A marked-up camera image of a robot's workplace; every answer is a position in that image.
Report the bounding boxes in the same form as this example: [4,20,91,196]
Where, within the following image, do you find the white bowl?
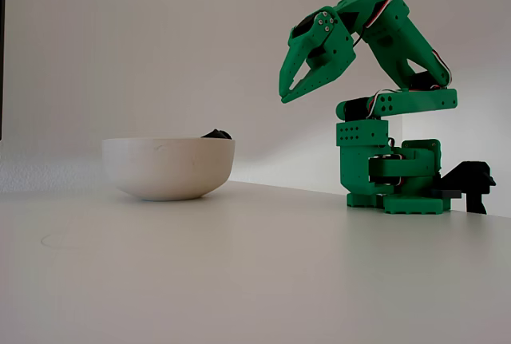
[101,137,236,202]

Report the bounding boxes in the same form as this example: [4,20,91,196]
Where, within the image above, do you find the dark grey cloth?
[200,128,233,141]

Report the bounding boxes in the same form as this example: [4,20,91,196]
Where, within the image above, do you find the red white black servo cable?
[353,0,397,48]

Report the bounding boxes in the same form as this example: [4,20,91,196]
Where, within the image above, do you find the black table clamp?
[430,160,497,215]

